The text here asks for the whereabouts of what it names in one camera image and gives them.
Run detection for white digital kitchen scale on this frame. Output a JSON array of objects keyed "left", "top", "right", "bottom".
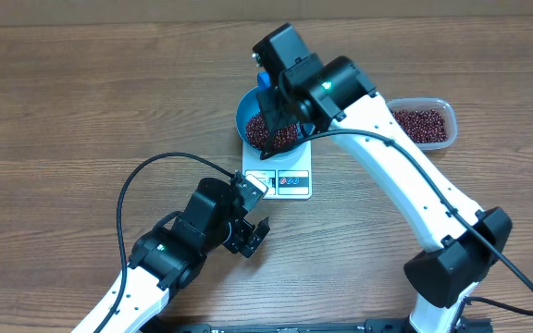
[{"left": 242, "top": 142, "right": 313, "bottom": 200}]

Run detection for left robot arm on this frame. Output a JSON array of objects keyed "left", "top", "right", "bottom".
[{"left": 74, "top": 173, "right": 270, "bottom": 332}]

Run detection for clear plastic container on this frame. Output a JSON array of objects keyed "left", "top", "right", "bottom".
[{"left": 387, "top": 97, "right": 458, "bottom": 151}]

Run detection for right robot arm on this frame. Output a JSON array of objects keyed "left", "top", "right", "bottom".
[{"left": 253, "top": 23, "right": 513, "bottom": 332}]

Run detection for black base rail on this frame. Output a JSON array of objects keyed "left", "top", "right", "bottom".
[{"left": 136, "top": 314, "right": 494, "bottom": 333}]

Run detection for red beans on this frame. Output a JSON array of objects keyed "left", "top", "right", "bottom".
[{"left": 245, "top": 109, "right": 449, "bottom": 152}]

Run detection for blue plastic measuring scoop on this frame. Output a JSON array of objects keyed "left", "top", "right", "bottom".
[{"left": 256, "top": 71, "right": 272, "bottom": 90}]

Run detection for blue metal bowl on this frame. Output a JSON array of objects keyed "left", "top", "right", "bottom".
[{"left": 235, "top": 87, "right": 304, "bottom": 158}]

